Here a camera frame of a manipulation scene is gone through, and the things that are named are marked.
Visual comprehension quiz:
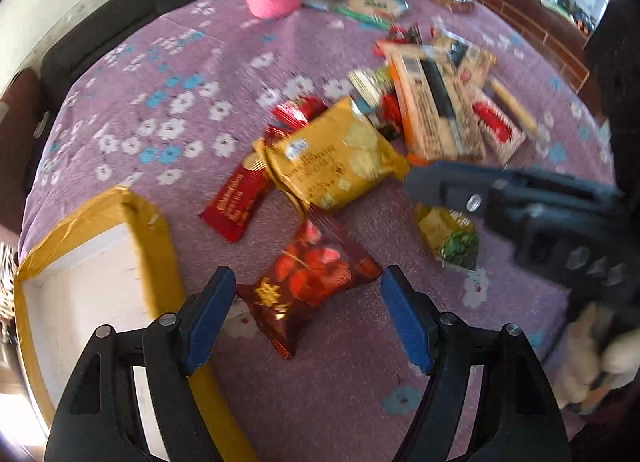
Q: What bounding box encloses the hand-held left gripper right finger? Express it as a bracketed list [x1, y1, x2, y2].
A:
[381, 265, 571, 462]

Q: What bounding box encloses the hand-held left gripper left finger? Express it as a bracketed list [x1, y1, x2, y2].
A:
[44, 266, 251, 462]

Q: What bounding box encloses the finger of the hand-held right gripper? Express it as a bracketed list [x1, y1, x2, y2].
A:
[404, 160, 506, 215]

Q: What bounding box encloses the green pea packet yellow logo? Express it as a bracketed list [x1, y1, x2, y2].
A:
[414, 203, 480, 271]

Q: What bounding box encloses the orange cracker packet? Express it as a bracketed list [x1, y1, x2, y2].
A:
[377, 39, 486, 165]

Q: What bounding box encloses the dark red flower snack packet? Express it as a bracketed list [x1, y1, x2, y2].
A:
[235, 216, 383, 360]

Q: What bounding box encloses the yellow snack bag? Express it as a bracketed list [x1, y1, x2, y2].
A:
[252, 96, 411, 215]

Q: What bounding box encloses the red gold-print snack packet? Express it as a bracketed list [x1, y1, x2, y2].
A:
[199, 152, 273, 244]

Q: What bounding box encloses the green and white candy packet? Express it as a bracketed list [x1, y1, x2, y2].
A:
[347, 67, 396, 110]

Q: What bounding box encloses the white foam box yellow tape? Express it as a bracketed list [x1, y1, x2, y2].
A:
[14, 186, 258, 462]

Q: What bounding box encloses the crimson chip snack packet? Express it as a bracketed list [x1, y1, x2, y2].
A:
[272, 96, 328, 130]

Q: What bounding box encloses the person's right hand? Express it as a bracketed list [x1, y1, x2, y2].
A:
[555, 304, 640, 410]

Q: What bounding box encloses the red and white snack packet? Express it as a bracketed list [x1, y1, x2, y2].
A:
[467, 87, 527, 165]

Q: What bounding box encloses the beige stick snack packet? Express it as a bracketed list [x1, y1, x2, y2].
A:
[490, 78, 541, 140]

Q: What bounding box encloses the tan snack packet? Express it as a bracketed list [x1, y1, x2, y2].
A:
[432, 31, 497, 88]

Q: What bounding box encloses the green and white flat packet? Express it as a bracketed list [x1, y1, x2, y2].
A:
[332, 0, 408, 25]

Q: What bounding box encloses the brown wooden furniture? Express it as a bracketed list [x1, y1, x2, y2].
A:
[400, 0, 601, 93]

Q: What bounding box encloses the striped patterned throw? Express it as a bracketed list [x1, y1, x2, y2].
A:
[0, 237, 21, 328]

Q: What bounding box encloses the purple floral blanket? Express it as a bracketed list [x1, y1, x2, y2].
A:
[17, 0, 618, 462]

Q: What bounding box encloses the maroon armchair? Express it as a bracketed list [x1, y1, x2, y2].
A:
[0, 67, 51, 238]

